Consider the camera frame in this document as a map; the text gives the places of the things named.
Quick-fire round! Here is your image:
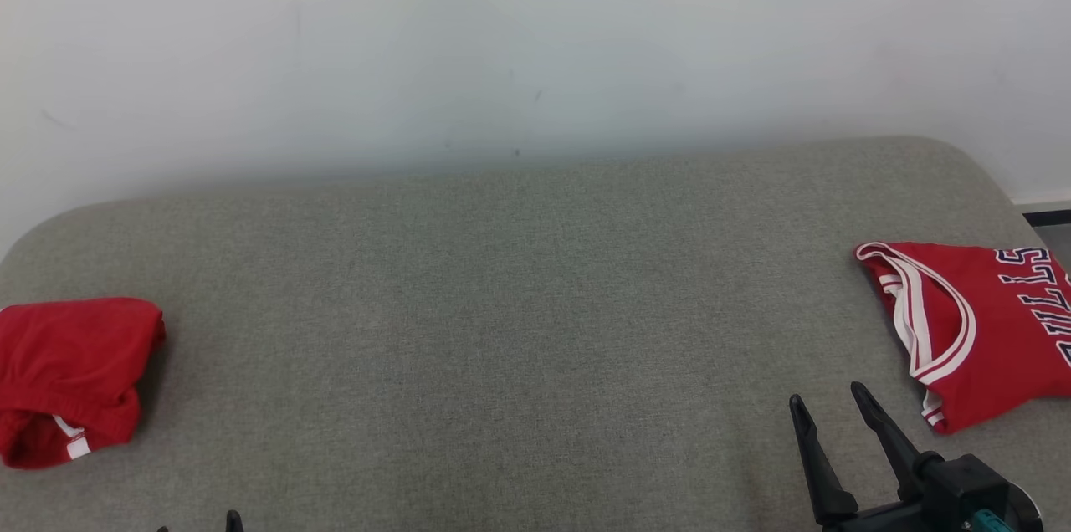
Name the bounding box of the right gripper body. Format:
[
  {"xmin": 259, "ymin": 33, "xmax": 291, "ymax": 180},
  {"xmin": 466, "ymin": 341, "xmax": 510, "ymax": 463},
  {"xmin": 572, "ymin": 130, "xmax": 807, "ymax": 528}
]
[{"xmin": 823, "ymin": 502, "xmax": 930, "ymax": 532}]

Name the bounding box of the red garment white trim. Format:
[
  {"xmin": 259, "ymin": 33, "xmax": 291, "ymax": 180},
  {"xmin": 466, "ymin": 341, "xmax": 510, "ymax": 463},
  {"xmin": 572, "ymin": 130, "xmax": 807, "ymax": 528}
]
[{"xmin": 0, "ymin": 297, "xmax": 167, "ymax": 470}]

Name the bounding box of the red basketball jersey with lettering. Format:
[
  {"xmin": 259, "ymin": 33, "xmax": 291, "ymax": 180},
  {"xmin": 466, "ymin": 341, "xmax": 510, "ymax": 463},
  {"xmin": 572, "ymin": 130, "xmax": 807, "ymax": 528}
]
[{"xmin": 853, "ymin": 241, "xmax": 1071, "ymax": 436}]

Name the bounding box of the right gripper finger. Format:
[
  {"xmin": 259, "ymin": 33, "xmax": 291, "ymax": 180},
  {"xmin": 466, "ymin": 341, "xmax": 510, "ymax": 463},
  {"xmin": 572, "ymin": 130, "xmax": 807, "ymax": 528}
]
[
  {"xmin": 850, "ymin": 381, "xmax": 923, "ymax": 503},
  {"xmin": 789, "ymin": 394, "xmax": 861, "ymax": 527}
]

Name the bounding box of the right teal connector cable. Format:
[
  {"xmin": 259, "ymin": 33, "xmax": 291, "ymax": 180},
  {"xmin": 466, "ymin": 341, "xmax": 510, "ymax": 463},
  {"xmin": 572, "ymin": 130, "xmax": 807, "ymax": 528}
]
[{"xmin": 962, "ymin": 509, "xmax": 1015, "ymax": 532}]

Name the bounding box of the grey fabric sofa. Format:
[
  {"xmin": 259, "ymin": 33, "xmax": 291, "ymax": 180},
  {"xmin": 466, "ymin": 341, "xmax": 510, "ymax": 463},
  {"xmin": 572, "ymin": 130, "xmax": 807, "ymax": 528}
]
[{"xmin": 0, "ymin": 136, "xmax": 1071, "ymax": 532}]

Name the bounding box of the white and black baseboard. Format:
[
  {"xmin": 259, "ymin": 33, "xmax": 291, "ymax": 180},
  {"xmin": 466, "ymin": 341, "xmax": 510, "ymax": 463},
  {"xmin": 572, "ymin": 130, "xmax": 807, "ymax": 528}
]
[{"xmin": 1014, "ymin": 199, "xmax": 1071, "ymax": 228}]

